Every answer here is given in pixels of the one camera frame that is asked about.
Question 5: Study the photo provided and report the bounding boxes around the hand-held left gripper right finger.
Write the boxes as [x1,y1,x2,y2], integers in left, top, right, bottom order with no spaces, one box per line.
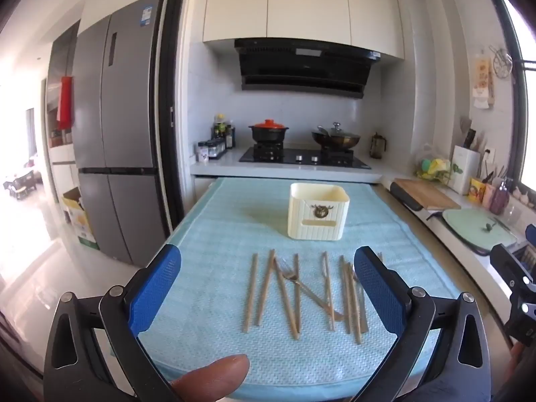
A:
[354,246,492,402]

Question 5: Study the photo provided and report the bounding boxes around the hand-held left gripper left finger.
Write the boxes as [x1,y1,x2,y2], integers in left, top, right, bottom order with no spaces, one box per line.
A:
[44,244,185,402]

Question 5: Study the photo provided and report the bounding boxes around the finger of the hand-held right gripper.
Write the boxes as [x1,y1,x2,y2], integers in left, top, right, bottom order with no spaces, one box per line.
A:
[490,243,530,298]

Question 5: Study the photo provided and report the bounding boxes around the cream plastic utensil holder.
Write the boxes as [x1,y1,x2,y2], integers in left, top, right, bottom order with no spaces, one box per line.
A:
[287,183,350,241]

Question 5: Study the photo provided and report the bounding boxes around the group of wooden chopsticks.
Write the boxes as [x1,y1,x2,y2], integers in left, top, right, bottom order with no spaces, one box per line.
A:
[243,248,384,346]

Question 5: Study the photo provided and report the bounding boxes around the person's right hand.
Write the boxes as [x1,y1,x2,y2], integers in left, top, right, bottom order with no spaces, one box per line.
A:
[508,340,536,386]

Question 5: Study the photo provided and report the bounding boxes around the person's left hand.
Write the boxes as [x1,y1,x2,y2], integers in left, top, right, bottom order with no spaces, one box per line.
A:
[172,354,251,402]

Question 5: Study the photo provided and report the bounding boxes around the green cutting board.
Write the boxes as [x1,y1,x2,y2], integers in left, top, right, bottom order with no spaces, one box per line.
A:
[443,208,519,249]

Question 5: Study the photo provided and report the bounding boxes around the metal fork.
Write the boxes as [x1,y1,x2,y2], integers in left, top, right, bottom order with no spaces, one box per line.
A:
[274,257,346,319]

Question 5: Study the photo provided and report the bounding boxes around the pink soap bottle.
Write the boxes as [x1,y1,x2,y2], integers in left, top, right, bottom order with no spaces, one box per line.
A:
[490,178,509,215]

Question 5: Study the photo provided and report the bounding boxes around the yellow packet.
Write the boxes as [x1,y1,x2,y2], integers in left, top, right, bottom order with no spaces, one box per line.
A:
[468,178,486,204]

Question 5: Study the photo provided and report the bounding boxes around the light blue mat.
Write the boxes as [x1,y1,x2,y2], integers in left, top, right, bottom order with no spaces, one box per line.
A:
[134,177,461,386]

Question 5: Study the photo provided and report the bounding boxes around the black tray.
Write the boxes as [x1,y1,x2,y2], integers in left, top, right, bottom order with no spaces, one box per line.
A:
[389,182,423,211]

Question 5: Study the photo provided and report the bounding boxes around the cardboard box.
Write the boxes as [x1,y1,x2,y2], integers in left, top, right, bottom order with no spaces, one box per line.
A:
[62,187,100,251]

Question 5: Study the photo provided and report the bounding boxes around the white knife block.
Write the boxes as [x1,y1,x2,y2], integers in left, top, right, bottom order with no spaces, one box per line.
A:
[450,117,481,195]

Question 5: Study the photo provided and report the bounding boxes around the wooden cutting board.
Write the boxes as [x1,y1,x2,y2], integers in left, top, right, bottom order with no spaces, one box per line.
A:
[394,178,461,211]

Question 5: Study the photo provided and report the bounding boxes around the glass french press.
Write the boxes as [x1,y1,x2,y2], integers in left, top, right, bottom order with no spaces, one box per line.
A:
[369,132,388,160]

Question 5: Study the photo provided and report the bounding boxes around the black gas cooktop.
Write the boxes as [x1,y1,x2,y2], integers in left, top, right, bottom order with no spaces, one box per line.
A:
[239,146,372,170]

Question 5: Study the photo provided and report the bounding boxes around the dark wok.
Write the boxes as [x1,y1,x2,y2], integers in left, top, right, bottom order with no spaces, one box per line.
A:
[311,131,361,150]

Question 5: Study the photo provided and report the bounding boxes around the grey refrigerator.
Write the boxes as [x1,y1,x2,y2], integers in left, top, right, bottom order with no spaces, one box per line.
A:
[71,0,172,265]

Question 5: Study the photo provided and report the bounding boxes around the glass wok lid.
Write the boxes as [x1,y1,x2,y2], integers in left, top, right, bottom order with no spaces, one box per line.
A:
[317,122,360,139]

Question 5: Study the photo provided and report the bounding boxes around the window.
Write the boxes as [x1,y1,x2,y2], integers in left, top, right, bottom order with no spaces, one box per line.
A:
[500,0,536,189]

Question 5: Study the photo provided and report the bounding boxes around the hanging printed towel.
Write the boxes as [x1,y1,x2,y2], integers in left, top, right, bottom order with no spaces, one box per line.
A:
[472,54,495,110]

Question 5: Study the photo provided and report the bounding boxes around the black clay pot red lid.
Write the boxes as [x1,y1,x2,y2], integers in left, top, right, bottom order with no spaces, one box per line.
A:
[248,120,289,144]

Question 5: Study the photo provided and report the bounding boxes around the red cloth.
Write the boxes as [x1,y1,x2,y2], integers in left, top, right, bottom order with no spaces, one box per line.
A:
[57,76,75,130]

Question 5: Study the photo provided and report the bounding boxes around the black range hood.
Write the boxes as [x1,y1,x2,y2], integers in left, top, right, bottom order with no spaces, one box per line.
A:
[234,39,382,100]

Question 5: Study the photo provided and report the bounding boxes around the hanging wire trivet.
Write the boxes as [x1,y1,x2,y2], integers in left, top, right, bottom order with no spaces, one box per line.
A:
[489,45,512,79]

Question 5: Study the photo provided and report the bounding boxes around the white wall cabinets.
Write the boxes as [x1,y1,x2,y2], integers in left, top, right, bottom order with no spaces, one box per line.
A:
[202,0,406,60]

